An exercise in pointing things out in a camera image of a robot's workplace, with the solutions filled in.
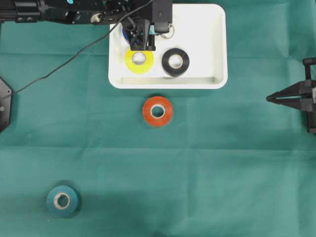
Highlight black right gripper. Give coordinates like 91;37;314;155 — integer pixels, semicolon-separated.
266;58;316;134

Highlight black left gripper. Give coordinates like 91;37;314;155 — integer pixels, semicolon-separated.
98;0;156;51

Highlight white tape roll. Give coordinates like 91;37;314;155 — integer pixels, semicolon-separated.
160;24;175;40

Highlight yellow tape roll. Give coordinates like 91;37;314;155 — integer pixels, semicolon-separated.
124;49;154;75

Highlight black tape roll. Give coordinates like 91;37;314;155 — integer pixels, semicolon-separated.
161;48;190;77

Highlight blue tape roll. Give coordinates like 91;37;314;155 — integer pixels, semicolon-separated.
122;28;129;44

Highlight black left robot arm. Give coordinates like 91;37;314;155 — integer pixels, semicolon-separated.
0;0;164;51

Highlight white rectangular plastic case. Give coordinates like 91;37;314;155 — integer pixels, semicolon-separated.
108;3;228;89

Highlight red tape roll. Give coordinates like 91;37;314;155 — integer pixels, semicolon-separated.
142;96;173;127

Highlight teal tape roll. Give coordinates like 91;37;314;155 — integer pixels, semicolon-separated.
46;185;79;217

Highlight green table cloth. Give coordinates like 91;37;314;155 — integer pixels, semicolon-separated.
0;0;316;237

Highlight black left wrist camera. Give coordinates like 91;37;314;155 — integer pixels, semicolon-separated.
152;0;173;34

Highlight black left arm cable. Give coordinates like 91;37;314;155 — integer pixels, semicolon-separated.
9;0;154;96

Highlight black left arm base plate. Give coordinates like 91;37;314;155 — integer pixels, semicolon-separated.
0;78;12;132

